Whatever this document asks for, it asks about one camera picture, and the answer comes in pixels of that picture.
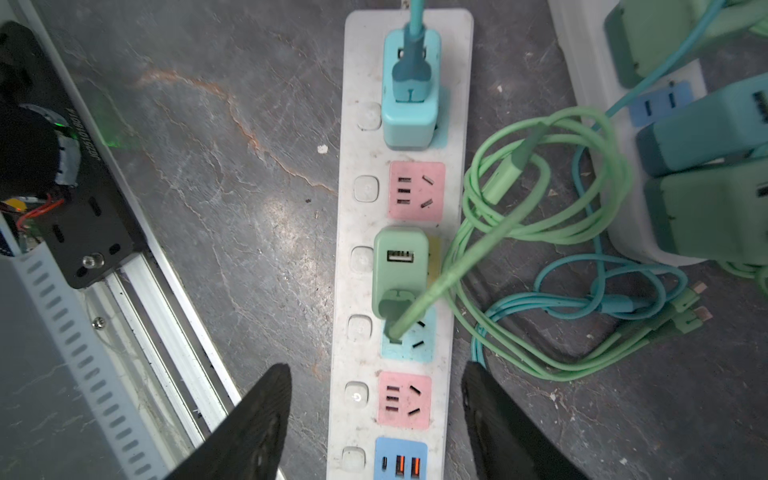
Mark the teal charger plug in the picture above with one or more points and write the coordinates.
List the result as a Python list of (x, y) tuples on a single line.
[(411, 88), (678, 132)]

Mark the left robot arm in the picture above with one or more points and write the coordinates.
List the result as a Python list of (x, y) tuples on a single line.
[(39, 151)]

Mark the small white blue power strip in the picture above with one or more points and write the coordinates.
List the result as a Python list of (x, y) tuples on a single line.
[(579, 27)]

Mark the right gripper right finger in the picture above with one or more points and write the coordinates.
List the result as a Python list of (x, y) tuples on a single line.
[(505, 442)]

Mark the green charger plug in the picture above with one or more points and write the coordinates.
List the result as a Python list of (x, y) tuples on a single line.
[(641, 35), (714, 212), (400, 270)]

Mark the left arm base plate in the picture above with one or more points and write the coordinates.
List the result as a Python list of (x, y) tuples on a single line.
[(89, 227)]

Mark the large white multicolour power strip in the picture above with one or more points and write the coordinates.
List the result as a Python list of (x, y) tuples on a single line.
[(398, 211)]

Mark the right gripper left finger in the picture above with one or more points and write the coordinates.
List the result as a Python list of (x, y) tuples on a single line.
[(249, 443)]

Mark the aluminium front rail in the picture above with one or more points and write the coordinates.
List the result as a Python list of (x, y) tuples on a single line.
[(117, 380)]

